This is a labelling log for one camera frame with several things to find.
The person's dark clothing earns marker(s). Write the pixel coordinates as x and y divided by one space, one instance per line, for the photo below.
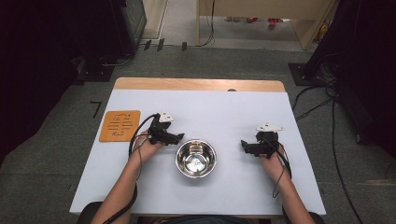
199 220

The black tape strip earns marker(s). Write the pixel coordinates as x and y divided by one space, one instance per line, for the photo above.
160 44
147 44

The red shoe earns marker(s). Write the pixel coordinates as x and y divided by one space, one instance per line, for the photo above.
252 19
274 22

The black cabinet with glass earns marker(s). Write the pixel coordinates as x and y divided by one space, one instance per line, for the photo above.
132 25

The orange square printed coaster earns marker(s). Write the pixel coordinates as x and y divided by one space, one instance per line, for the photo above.
120 126

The dark curtain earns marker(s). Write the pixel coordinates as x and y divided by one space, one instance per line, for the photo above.
370 62
34 62

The person's left hand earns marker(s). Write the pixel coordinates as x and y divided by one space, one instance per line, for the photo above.
144 149

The light wooden desk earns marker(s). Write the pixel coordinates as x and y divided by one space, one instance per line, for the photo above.
267 7

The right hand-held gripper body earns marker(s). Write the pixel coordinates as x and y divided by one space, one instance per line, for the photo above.
267 146

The stainless steel bowl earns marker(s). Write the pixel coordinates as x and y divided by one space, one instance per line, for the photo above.
195 158

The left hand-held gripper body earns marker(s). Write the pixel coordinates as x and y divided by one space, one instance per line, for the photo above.
157 132

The wooden table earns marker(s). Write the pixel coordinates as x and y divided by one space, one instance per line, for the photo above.
199 84

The person's right hand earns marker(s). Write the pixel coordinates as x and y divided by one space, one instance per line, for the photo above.
275 165

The black stand base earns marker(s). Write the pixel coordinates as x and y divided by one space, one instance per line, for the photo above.
96 70
306 76

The black corner tape mark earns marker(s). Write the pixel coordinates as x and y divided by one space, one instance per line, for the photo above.
97 107

